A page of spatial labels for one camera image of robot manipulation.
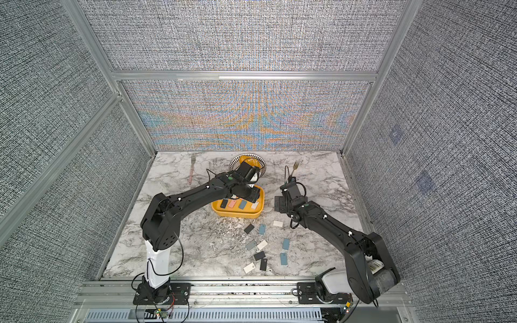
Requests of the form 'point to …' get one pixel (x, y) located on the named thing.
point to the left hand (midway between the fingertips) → (258, 192)
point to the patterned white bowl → (235, 162)
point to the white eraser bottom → (249, 268)
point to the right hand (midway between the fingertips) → (287, 195)
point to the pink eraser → (232, 203)
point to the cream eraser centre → (262, 244)
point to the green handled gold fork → (295, 166)
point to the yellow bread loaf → (250, 160)
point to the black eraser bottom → (263, 264)
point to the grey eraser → (251, 245)
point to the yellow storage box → (239, 208)
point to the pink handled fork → (193, 160)
